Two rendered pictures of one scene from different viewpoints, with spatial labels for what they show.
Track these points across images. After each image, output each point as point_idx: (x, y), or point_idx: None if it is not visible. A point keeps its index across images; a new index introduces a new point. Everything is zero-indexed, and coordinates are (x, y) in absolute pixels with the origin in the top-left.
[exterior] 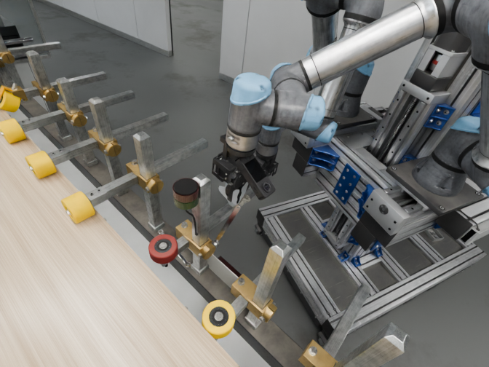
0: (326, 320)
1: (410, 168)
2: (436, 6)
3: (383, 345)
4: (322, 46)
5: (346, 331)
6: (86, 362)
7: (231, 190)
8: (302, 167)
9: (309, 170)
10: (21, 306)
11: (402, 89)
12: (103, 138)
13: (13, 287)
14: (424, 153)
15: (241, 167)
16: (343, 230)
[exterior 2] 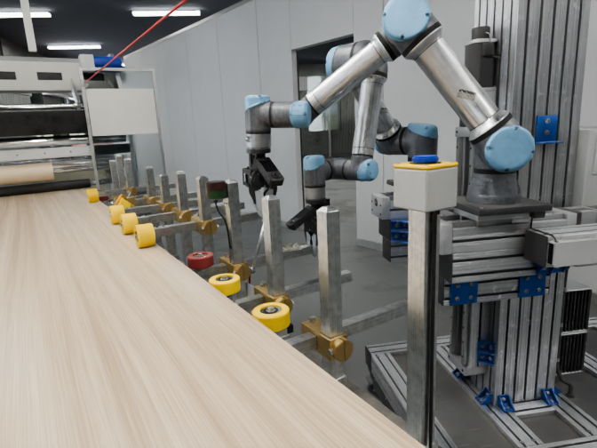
0: None
1: None
2: (377, 37)
3: (319, 220)
4: None
5: (360, 319)
6: (113, 288)
7: (252, 188)
8: (388, 250)
9: (398, 254)
10: (83, 271)
11: (457, 136)
12: (180, 206)
13: (83, 266)
14: None
15: (258, 164)
16: (462, 338)
